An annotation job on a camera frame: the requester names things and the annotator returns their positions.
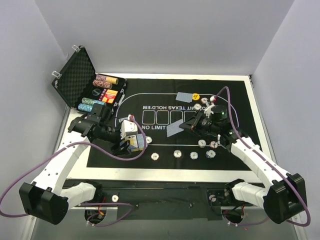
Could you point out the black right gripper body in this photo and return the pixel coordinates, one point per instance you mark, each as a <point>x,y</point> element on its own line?
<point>196,121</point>

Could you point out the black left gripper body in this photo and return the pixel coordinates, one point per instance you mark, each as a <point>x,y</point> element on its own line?
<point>122,144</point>

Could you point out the card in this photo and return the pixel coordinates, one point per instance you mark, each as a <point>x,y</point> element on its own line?
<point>184,97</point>
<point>174,128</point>
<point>120,120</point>

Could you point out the red chips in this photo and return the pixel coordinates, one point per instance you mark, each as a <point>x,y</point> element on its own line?
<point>204,100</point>
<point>214,144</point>

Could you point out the grey chips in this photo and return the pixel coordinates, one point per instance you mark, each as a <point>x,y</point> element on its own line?
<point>197,107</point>
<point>202,143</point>

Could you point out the yellow big blind button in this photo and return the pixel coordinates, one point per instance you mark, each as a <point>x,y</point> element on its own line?
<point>195,96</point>

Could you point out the blue chips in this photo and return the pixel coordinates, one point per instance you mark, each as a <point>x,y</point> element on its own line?
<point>148,140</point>
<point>210,154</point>

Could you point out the blue 5 chip stack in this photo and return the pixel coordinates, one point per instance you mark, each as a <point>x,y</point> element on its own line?
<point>194,155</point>

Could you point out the blue playing card box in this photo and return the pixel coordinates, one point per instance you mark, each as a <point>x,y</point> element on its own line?
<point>135,142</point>

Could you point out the grey 1 chip stack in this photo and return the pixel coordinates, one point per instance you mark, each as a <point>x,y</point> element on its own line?
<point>177,154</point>

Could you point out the red 100 chip stack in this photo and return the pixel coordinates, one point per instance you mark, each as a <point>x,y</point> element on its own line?
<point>155,156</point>

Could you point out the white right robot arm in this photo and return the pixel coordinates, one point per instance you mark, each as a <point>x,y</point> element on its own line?
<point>269,173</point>

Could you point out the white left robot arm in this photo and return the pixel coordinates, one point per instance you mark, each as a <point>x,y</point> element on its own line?
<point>54,175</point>

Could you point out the teal chip roll lower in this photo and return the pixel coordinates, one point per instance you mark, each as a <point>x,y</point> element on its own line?
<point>85,107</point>

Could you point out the teal chip roll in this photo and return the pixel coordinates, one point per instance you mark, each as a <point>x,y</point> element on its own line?
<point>85,107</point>
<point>91,102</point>

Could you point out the teal chip roll upper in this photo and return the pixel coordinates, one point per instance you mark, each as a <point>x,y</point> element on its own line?
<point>91,102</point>

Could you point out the orange card deck box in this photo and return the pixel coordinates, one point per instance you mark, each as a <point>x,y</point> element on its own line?
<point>108,96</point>

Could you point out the black round dealer puck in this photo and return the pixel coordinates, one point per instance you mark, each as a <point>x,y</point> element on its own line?
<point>96,92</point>

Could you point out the black chip carrying case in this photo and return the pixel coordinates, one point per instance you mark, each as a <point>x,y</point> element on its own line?
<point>75,81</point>

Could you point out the brown chip roll top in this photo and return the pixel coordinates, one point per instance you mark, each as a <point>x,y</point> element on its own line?
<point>106,78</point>

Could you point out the black poker table mat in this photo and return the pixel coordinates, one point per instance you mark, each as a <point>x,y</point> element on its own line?
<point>154,104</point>

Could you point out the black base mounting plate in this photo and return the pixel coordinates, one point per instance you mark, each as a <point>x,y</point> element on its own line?
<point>126,191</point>

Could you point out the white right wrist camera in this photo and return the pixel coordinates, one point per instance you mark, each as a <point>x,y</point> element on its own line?
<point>208,109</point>

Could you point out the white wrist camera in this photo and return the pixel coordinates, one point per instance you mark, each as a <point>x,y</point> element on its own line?
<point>208,109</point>
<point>128,128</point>

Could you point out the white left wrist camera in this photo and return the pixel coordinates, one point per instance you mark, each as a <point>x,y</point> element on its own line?
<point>128,128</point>

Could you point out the aluminium front rail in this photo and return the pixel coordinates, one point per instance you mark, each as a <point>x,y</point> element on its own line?
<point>175,205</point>

